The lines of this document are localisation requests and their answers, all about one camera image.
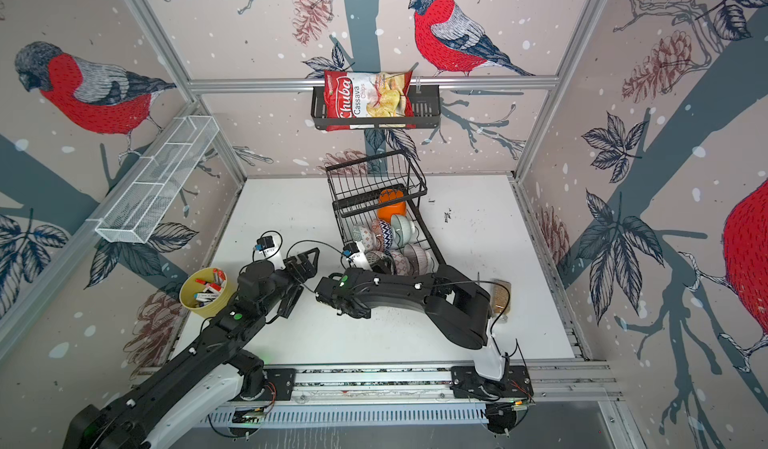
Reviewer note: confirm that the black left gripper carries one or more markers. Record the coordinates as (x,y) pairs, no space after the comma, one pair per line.
(309,268)

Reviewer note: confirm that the light green ceramic bowl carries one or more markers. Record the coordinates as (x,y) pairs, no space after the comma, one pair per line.
(405,230)

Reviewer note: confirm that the orange plastic bowl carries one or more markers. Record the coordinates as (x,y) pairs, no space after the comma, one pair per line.
(393,203)

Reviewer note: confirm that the white line patterned bowl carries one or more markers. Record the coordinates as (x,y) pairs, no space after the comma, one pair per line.
(380,262)

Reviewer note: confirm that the blue patterned bowl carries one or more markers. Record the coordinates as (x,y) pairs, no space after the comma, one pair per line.
(401,263)

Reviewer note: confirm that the pink patterned glass bowl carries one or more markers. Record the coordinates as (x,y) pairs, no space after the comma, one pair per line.
(420,260)

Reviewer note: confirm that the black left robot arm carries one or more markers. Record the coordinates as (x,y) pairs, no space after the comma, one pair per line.
(214,368)

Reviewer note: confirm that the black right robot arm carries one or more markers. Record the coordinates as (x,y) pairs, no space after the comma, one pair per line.
(458,306)

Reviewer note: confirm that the black stapler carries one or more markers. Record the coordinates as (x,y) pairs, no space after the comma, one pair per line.
(289,300)

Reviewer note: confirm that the yellow cup with markers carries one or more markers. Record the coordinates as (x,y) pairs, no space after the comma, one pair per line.
(206,292)

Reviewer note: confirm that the glass spice jar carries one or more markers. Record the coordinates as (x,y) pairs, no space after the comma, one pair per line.
(501,297)

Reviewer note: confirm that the red cassava chips bag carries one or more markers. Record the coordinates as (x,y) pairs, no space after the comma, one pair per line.
(356,95)

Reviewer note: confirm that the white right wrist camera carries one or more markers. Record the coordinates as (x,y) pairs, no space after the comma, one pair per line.
(355,254)

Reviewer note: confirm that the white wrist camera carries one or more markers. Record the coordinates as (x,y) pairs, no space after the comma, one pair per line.
(270,246)
(355,254)

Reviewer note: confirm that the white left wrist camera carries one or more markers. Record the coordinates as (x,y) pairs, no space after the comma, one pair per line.
(270,246)

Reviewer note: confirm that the black wire dish rack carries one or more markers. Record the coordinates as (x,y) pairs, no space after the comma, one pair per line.
(377,201)

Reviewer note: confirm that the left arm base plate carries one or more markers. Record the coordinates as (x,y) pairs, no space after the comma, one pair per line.
(268,385)

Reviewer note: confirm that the white wire mesh shelf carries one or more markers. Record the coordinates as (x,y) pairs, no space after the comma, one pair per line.
(141,207)

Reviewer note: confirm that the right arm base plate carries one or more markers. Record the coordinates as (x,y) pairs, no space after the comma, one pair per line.
(515,383)

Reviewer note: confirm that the black wall basket shelf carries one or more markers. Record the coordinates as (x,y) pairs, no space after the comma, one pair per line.
(419,108)

